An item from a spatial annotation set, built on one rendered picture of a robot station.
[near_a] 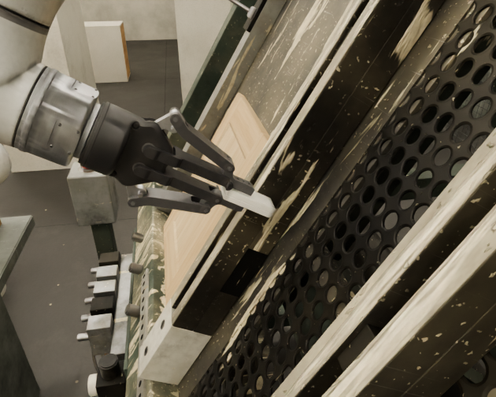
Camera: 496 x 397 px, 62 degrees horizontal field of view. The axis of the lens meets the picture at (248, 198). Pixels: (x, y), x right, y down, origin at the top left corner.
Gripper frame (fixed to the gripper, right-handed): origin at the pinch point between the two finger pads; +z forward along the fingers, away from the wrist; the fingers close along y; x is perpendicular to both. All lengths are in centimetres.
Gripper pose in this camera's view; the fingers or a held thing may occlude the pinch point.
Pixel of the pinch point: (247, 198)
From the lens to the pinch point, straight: 52.4
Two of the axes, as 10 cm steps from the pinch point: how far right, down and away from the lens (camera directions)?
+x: -1.8, -5.0, 8.5
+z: 8.5, 3.6, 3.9
